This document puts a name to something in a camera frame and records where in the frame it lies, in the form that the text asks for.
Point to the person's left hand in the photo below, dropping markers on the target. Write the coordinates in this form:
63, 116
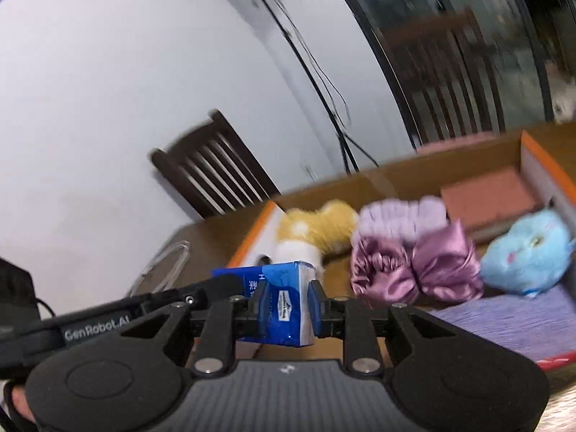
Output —
20, 401

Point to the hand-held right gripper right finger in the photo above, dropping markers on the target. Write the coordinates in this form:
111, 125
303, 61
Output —
317, 311

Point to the pink seat cushion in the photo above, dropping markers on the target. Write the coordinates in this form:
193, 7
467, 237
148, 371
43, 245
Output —
454, 143

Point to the yellow white plush toy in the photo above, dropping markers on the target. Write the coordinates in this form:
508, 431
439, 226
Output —
333, 225

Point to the white fluffy pet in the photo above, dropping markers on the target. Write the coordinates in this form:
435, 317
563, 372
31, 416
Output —
562, 94

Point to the pink sponge block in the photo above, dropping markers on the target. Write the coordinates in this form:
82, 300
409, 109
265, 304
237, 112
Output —
488, 198

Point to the purple satin scrunchie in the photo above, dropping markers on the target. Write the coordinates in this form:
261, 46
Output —
418, 265

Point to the dark wooden slat chair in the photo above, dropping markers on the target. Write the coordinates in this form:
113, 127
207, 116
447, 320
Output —
211, 166

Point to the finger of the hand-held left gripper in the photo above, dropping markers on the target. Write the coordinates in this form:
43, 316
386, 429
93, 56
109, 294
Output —
211, 287

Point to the lavender fuzzy headband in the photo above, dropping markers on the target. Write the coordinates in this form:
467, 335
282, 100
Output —
400, 218

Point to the brown wooden cushioned chair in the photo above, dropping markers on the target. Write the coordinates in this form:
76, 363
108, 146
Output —
445, 76

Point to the purple knitted cloth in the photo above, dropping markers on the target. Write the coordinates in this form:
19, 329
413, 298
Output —
499, 324

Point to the black tripod stand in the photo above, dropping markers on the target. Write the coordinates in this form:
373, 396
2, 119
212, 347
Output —
306, 63

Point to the light blue plush toy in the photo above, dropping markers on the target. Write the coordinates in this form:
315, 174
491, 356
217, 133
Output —
526, 252

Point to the blue tissue pack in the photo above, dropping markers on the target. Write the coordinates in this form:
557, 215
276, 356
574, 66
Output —
288, 281

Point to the orange white cardboard box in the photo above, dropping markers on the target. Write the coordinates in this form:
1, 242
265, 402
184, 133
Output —
472, 162

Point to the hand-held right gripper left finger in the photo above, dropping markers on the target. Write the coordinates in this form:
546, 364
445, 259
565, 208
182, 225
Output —
263, 311

